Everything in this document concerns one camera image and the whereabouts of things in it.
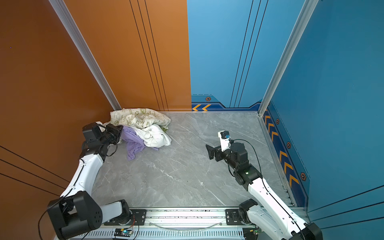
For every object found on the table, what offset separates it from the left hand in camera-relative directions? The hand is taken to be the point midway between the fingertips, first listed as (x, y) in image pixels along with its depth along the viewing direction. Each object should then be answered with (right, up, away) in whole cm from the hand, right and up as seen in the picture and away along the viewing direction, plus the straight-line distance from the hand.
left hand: (123, 122), depth 81 cm
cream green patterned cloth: (+4, +3, +13) cm, 14 cm away
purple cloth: (-2, -14, +18) cm, 23 cm away
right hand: (+48, -10, -4) cm, 50 cm away
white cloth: (+13, -8, +11) cm, 19 cm away
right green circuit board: (+65, -53, -10) cm, 85 cm away
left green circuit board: (+4, -53, -10) cm, 54 cm away
